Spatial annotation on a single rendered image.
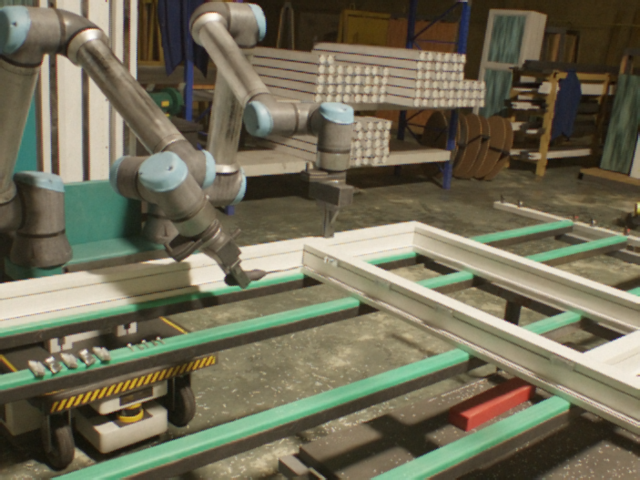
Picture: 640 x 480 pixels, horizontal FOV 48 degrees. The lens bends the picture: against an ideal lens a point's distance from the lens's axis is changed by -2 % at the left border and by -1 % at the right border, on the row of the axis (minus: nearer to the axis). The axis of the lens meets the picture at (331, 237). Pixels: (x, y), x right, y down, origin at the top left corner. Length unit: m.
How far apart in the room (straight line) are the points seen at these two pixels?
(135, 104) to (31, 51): 0.32
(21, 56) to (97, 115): 0.72
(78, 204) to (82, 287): 0.96
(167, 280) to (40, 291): 0.29
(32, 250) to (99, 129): 0.52
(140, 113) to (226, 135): 0.82
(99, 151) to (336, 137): 1.05
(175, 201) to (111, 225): 1.18
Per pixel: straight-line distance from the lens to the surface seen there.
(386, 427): 1.76
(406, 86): 6.27
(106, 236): 2.64
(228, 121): 2.52
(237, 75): 2.07
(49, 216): 2.36
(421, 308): 1.61
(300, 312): 1.63
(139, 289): 1.69
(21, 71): 1.99
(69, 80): 2.58
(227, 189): 2.62
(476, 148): 7.91
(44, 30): 1.95
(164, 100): 5.52
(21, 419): 2.71
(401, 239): 2.15
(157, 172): 1.46
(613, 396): 1.38
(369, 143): 6.18
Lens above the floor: 1.48
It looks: 16 degrees down
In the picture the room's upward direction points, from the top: 4 degrees clockwise
